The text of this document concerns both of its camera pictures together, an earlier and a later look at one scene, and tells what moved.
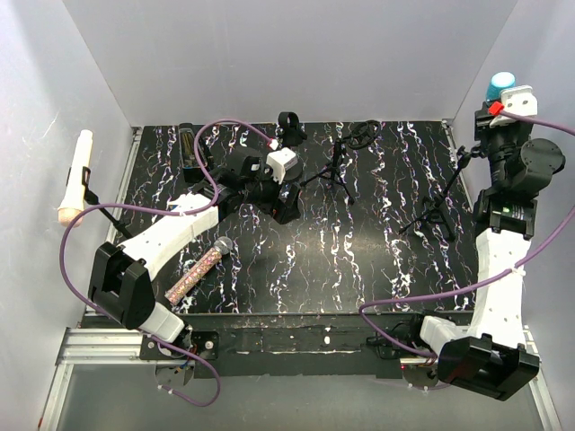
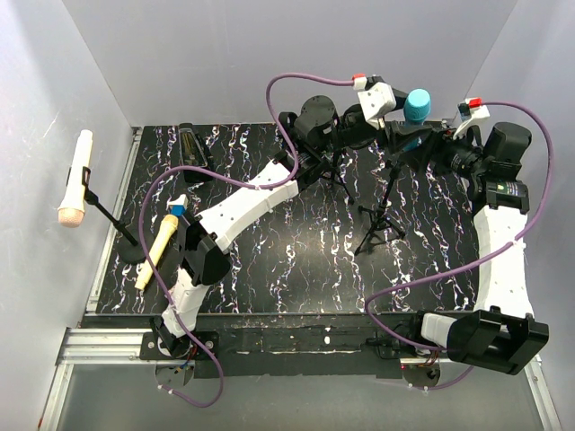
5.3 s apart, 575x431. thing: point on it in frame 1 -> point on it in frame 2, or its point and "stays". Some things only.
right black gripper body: (501, 140) -> (457, 156)
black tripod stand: (432, 209) -> (380, 213)
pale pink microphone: (73, 203) stays
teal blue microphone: (499, 82) -> (417, 109)
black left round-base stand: (92, 197) stays
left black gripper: (283, 214) -> (399, 136)
